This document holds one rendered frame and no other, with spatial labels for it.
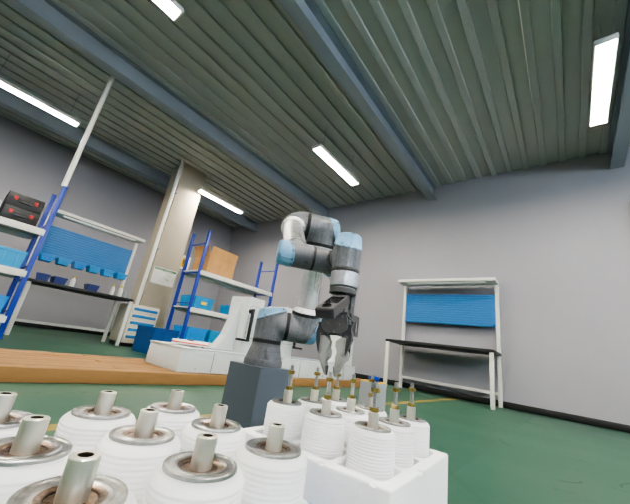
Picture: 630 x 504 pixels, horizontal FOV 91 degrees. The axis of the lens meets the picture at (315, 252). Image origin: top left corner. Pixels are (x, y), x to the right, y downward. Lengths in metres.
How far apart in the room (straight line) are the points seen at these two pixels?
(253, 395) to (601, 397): 5.08
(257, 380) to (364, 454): 0.58
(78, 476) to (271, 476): 0.21
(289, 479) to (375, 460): 0.28
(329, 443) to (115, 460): 0.44
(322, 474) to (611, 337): 5.34
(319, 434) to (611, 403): 5.21
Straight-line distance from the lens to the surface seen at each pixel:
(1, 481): 0.41
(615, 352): 5.80
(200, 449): 0.40
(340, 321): 0.77
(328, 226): 1.26
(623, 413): 5.78
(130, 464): 0.46
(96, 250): 6.59
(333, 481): 0.72
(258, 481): 0.46
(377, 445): 0.71
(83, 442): 0.56
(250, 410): 1.21
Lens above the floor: 0.38
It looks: 18 degrees up
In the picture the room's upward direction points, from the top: 9 degrees clockwise
